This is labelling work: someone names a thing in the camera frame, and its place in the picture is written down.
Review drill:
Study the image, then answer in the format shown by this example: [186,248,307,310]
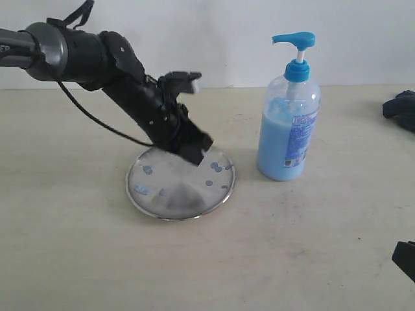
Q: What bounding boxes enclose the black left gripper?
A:
[103,75,213,166]

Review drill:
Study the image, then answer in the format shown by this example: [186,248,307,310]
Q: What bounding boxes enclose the blue soap pump bottle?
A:
[256,32,321,181]

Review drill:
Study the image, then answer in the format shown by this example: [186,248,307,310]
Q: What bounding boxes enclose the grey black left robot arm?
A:
[1,21,213,165]

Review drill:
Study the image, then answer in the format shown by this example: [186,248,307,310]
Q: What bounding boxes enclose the round stainless steel plate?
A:
[126,147,236,221]

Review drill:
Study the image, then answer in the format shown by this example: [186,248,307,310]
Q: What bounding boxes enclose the dark cloth on table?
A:
[382,90,414,133]

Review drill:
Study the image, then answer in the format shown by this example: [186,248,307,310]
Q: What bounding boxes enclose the black wrist camera on gripper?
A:
[158,71,202,100]

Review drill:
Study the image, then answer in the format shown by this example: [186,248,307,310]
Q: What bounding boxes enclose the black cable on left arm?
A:
[56,77,153,147]

